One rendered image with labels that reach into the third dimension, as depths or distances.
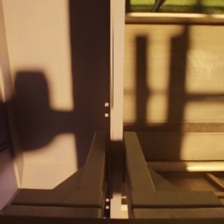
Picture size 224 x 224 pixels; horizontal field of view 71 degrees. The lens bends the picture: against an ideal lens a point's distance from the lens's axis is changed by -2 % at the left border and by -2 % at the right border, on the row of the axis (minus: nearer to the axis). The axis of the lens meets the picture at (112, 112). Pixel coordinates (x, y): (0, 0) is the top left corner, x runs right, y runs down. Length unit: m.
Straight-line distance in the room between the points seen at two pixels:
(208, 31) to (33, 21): 0.47
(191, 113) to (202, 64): 0.16
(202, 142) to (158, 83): 0.26
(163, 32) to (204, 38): 0.12
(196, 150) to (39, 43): 0.57
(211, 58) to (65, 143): 0.49
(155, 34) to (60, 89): 0.35
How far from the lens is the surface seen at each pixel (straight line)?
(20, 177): 0.34
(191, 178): 0.65
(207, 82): 0.59
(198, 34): 0.57
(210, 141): 0.65
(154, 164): 0.59
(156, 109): 0.54
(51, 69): 0.27
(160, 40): 0.53
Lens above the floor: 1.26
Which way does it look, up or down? 76 degrees down
